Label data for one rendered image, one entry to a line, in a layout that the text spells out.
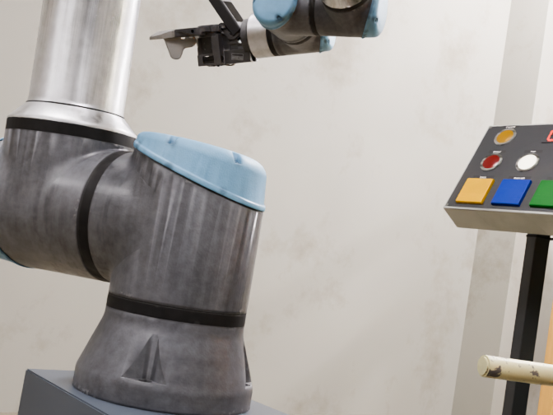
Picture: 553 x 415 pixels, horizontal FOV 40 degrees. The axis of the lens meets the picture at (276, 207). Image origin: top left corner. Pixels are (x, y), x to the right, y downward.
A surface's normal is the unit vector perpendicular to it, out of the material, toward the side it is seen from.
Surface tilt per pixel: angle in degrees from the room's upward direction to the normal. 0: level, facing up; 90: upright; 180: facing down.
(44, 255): 138
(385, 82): 90
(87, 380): 90
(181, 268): 90
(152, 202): 88
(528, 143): 60
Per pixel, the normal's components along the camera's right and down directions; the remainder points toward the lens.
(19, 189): -0.39, -0.07
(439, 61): 0.62, 0.04
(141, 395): -0.09, -0.09
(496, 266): -0.76, -0.17
